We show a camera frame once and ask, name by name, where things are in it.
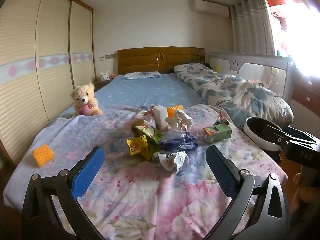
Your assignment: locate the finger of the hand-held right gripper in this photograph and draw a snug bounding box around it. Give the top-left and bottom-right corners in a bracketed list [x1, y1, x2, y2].
[282, 127, 320, 143]
[261, 124, 293, 145]

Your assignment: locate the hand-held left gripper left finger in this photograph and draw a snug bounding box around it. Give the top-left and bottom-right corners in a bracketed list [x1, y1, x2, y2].
[21, 146, 105, 240]

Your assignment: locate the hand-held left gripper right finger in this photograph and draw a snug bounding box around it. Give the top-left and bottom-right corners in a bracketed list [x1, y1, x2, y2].
[202, 145, 292, 240]

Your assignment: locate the white rimmed trash bin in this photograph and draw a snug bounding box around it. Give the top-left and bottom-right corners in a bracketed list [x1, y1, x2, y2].
[244, 116, 284, 164]

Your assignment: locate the green juice carton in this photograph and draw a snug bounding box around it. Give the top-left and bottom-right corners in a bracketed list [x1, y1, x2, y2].
[203, 122, 232, 143]

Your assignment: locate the white printed wrapper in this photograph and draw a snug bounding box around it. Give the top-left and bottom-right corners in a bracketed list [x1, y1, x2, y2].
[154, 151, 189, 174]

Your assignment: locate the small foil candy wrapper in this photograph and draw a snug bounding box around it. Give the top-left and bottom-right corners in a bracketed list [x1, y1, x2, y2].
[216, 110, 229, 125]

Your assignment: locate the blue plastic bag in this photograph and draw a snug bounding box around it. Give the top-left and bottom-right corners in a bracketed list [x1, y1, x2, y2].
[160, 130, 199, 152]

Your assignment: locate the yellow snack wrapper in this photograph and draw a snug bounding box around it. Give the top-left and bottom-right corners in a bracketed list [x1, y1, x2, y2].
[126, 135, 153, 160]

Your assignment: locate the green snack packet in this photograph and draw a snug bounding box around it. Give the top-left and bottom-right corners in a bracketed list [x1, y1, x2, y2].
[131, 119, 164, 145]

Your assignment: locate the orange mesh sponge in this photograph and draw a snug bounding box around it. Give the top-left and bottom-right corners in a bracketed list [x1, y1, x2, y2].
[167, 105, 184, 119]

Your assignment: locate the white tissue pack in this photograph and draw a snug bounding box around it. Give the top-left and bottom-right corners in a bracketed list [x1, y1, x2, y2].
[152, 106, 168, 130]

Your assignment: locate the red snack packet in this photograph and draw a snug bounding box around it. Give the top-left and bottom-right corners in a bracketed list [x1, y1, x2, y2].
[144, 105, 157, 120]

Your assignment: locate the person's right hand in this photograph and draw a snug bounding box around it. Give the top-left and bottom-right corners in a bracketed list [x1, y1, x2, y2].
[290, 172, 320, 217]

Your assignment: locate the brown wooden dresser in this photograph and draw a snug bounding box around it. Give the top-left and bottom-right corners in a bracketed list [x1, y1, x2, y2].
[291, 65, 320, 110]

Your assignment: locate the small yellow mesh roll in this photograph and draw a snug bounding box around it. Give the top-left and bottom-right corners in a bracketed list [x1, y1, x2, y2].
[32, 144, 55, 167]

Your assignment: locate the pink floral blanket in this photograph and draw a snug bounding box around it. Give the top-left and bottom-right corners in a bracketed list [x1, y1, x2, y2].
[4, 104, 288, 240]

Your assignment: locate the blue white cartoon quilt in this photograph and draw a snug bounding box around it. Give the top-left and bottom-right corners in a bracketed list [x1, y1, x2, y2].
[174, 62, 294, 130]

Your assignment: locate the beige teddy bear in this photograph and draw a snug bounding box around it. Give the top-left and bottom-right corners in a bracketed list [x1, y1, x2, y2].
[70, 83, 103, 117]

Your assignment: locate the dark wooden nightstand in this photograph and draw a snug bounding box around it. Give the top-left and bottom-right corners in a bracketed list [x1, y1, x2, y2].
[94, 79, 112, 92]

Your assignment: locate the blue dotted bed sheet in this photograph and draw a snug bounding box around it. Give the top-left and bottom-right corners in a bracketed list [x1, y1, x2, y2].
[64, 73, 208, 118]

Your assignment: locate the grey patterned curtain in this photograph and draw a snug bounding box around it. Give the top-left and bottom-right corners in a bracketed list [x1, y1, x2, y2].
[229, 0, 277, 55]

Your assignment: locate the blue white pillow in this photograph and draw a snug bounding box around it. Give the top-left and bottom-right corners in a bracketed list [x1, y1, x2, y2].
[121, 71, 162, 80]

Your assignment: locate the wooden headboard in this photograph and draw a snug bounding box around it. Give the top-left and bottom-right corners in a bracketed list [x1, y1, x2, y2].
[117, 46, 205, 75]

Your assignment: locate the beige sliding door wardrobe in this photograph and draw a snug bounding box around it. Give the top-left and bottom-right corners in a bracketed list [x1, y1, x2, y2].
[0, 0, 97, 165]

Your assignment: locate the white air conditioner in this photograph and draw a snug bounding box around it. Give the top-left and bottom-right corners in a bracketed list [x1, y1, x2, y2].
[193, 0, 230, 18]

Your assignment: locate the grey bed guard rail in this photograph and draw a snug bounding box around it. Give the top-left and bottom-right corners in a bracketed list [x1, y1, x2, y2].
[207, 52, 293, 100]

